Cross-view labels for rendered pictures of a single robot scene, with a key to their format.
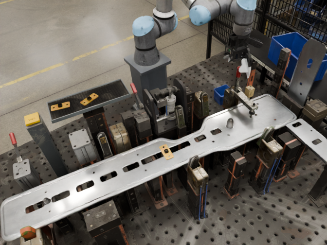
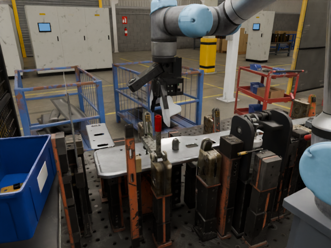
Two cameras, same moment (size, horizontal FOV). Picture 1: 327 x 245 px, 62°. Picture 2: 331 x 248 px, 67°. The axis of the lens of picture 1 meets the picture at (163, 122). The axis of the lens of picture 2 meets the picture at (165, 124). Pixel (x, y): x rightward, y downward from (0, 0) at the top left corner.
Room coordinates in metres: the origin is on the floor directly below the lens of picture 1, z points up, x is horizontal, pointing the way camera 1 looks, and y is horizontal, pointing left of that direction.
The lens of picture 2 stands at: (1.83, -0.35, 1.48)
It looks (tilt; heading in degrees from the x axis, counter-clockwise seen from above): 22 degrees down; 181
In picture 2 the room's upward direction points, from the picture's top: straight up
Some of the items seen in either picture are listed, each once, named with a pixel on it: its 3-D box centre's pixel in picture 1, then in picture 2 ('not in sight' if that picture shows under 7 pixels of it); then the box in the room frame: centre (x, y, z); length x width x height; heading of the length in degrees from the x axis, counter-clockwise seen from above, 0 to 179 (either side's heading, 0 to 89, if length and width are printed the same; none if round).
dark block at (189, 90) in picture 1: (187, 119); (226, 189); (1.05, -0.13, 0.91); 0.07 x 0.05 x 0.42; 22
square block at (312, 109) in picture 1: (305, 130); (77, 176); (0.92, -0.74, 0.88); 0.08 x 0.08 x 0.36; 22
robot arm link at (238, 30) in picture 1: (243, 27); (163, 49); (1.06, -0.36, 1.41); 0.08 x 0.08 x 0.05
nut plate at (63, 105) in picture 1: (60, 105); not in sight; (0.95, 0.46, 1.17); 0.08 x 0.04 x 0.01; 104
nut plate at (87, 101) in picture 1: (89, 98); not in sight; (0.98, 0.33, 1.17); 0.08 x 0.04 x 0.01; 137
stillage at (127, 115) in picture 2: not in sight; (154, 99); (-1.70, -0.54, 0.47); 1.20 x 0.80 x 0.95; 32
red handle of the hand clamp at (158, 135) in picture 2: (237, 80); (158, 137); (1.07, -0.38, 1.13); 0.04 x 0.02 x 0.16; 112
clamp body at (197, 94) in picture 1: (199, 121); (207, 195); (1.05, -0.20, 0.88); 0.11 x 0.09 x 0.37; 22
